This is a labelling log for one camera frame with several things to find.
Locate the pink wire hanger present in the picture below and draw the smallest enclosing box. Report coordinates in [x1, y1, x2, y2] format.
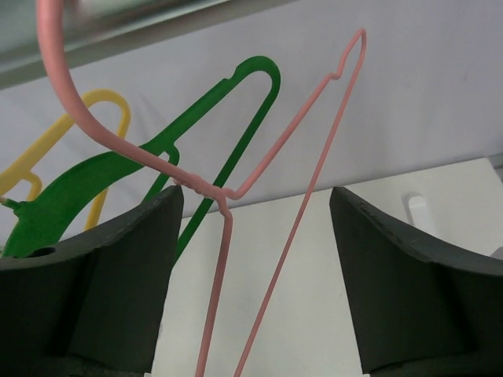
[36, 1, 367, 376]

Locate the yellow hanger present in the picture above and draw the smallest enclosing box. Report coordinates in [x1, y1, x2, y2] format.
[0, 89, 131, 232]

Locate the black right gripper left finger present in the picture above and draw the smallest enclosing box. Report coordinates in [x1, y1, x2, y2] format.
[1, 186, 184, 372]

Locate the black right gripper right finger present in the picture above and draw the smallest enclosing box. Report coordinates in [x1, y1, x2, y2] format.
[329, 187, 502, 375]

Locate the green hanger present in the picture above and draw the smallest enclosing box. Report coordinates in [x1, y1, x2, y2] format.
[3, 56, 281, 258]

